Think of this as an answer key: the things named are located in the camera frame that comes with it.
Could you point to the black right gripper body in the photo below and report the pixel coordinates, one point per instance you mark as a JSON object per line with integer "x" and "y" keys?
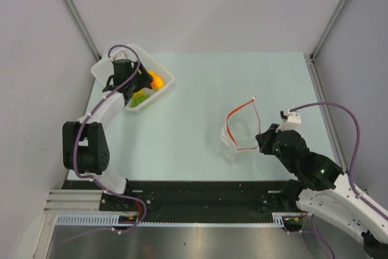
{"x": 267, "y": 146}

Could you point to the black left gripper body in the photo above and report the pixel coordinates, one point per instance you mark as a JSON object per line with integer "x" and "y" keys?
{"x": 139, "y": 81}

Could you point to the orange fake peach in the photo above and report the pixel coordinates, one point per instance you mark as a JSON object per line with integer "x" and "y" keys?
{"x": 157, "y": 82}

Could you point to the clear zip top bag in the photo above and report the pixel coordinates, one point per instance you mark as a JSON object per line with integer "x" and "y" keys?
{"x": 239, "y": 130}

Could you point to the yellow fake lemon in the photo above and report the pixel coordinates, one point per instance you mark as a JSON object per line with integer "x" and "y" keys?
{"x": 140, "y": 92}

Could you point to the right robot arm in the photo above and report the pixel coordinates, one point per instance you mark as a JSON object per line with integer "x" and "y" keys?
{"x": 323, "y": 188}

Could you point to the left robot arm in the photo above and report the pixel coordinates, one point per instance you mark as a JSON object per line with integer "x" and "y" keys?
{"x": 84, "y": 144}

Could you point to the white plastic basket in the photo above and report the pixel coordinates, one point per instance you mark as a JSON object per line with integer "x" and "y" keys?
{"x": 104, "y": 68}

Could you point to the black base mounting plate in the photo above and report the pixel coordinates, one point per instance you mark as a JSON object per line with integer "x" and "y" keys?
{"x": 230, "y": 202}

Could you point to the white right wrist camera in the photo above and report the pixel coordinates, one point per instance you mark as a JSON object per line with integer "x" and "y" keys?
{"x": 290, "y": 120}

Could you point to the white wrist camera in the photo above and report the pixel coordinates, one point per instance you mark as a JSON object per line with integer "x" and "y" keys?
{"x": 120, "y": 54}
{"x": 290, "y": 120}

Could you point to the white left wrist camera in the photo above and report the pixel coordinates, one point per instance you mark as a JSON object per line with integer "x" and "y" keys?
{"x": 120, "y": 54}

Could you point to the white slotted cable duct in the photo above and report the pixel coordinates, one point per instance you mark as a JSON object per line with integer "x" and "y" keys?
{"x": 113, "y": 221}

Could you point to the left aluminium corner post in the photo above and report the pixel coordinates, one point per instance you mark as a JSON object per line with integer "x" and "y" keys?
{"x": 81, "y": 27}

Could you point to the aluminium corner post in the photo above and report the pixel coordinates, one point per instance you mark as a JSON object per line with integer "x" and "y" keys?
{"x": 81, "y": 27}
{"x": 334, "y": 18}

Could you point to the aluminium frame rail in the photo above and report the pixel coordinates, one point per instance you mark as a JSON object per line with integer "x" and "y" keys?
{"x": 73, "y": 201}

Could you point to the right aluminium corner post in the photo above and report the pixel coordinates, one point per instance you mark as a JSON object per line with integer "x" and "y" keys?
{"x": 334, "y": 18}

